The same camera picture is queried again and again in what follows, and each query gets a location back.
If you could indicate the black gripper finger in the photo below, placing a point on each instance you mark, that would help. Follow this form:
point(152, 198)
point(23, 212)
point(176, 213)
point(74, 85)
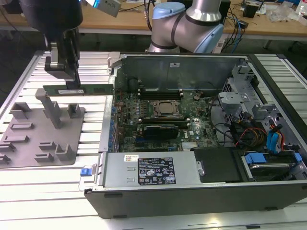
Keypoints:
point(70, 69)

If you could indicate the green RAM stick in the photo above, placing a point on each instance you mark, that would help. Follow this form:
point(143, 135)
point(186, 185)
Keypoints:
point(96, 89)

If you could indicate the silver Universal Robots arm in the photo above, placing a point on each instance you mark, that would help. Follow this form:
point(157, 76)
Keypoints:
point(192, 21)

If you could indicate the black RAM slot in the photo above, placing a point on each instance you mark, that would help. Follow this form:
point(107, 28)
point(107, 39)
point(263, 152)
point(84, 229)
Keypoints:
point(163, 119)
point(159, 90)
point(165, 123)
point(159, 96)

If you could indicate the black box on desk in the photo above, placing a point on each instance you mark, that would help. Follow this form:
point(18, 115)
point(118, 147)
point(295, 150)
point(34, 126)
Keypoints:
point(13, 6)

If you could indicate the grey case hinge clip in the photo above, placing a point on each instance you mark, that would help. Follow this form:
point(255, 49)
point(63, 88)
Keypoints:
point(113, 60)

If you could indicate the wooden desk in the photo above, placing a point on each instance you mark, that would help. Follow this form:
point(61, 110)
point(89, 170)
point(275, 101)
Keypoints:
point(108, 22)

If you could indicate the green motherboard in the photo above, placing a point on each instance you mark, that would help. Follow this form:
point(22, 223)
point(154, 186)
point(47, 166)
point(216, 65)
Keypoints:
point(129, 107)

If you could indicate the grey parts rack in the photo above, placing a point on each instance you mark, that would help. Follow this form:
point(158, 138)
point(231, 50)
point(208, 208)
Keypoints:
point(43, 134)

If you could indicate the silver CPU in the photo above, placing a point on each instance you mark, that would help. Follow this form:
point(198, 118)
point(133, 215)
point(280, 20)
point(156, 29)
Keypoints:
point(166, 107)

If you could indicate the blue case latch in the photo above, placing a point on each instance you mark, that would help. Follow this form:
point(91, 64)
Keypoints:
point(86, 172)

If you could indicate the black graphics card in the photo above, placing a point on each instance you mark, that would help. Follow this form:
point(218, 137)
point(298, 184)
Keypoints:
point(160, 133)

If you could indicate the grey power supply unit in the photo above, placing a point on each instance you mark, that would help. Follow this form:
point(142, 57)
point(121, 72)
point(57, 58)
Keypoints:
point(120, 172)

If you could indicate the round coin battery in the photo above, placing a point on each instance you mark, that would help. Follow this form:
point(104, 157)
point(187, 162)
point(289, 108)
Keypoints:
point(196, 96)

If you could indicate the silver chipset heatsink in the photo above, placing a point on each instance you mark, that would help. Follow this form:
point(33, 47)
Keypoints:
point(190, 145)

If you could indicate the black open PC case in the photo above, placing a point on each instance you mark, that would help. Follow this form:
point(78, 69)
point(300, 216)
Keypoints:
point(168, 203)

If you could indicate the grey metal drive cage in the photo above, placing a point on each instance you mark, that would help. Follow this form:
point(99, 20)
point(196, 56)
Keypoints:
point(236, 95)

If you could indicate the black plastic shroud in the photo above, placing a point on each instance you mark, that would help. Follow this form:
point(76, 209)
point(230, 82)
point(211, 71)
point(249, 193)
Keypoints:
point(216, 165)

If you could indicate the hard disk in blue carrier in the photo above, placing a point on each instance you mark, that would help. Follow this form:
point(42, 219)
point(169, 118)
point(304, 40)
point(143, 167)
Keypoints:
point(266, 165)

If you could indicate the clear plastic bags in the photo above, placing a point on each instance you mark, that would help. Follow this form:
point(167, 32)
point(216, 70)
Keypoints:
point(283, 13)

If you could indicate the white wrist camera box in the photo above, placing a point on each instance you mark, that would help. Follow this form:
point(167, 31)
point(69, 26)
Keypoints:
point(108, 7)

